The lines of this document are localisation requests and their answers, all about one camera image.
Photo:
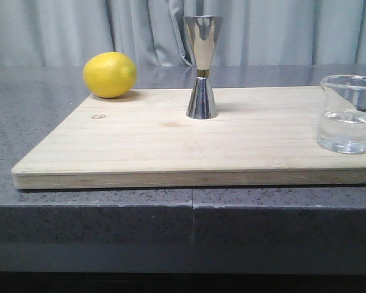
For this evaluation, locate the steel hourglass jigger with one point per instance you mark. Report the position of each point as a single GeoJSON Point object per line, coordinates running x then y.
{"type": "Point", "coordinates": [203, 32]}

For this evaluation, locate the clear glass beaker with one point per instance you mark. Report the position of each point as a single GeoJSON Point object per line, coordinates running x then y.
{"type": "Point", "coordinates": [342, 122]}

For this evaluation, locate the wooden cutting board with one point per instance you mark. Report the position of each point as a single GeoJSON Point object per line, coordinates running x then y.
{"type": "Point", "coordinates": [261, 136]}

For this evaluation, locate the yellow lemon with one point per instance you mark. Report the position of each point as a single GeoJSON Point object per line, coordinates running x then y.
{"type": "Point", "coordinates": [109, 74]}

